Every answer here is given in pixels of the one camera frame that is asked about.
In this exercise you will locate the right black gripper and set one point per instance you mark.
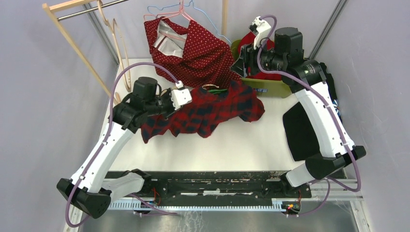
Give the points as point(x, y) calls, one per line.
point(247, 59)

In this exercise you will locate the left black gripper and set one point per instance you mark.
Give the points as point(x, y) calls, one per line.
point(168, 94)

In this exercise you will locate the red plaid shirt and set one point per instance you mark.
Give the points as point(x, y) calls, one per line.
point(207, 111)

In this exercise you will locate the green hanger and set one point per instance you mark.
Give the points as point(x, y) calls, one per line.
point(218, 92)

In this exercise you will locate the wooden hanger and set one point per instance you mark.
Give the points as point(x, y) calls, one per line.
point(119, 42)

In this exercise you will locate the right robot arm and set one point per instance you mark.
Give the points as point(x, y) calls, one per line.
point(280, 52)

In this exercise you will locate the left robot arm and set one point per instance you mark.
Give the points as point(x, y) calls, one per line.
point(87, 189)

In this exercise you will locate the pink hanger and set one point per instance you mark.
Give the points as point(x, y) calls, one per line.
point(173, 19)

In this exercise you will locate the green plastic basket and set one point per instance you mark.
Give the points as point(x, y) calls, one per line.
point(268, 88)

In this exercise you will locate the red polka dot garment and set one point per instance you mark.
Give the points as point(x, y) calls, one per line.
point(192, 54)

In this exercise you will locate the black garment with flower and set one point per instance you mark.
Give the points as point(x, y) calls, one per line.
point(301, 138)

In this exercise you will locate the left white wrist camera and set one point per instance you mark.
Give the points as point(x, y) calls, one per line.
point(180, 95)

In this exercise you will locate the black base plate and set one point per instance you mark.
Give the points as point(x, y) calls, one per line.
point(217, 188)

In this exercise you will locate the blue wire hanger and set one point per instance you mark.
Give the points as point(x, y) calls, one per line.
point(212, 14)

